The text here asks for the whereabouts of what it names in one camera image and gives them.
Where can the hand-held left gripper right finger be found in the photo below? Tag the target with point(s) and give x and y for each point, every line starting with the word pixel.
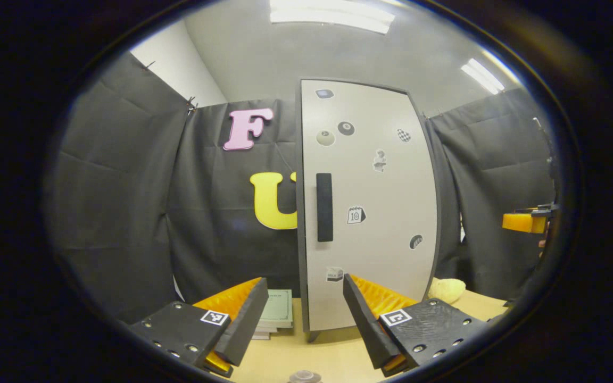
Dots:
pixel 369 324

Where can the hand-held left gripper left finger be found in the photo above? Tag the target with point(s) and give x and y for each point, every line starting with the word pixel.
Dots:
pixel 242 324

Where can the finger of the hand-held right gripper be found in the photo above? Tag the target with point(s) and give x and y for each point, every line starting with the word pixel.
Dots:
pixel 522 223

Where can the clear plastic bottle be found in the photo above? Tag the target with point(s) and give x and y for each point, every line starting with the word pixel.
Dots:
pixel 305 375

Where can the dark grey cabinet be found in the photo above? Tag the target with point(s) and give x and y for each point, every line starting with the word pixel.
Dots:
pixel 313 335

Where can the white book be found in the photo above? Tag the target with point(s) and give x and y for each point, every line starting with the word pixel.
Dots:
pixel 266 330
pixel 260 336

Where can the green book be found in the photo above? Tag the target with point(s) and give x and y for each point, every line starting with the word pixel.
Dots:
pixel 279 308

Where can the yellow plush toy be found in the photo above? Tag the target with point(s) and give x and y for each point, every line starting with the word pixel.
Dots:
pixel 447 290

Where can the black backdrop cloth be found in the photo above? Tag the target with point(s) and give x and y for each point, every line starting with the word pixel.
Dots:
pixel 120 186

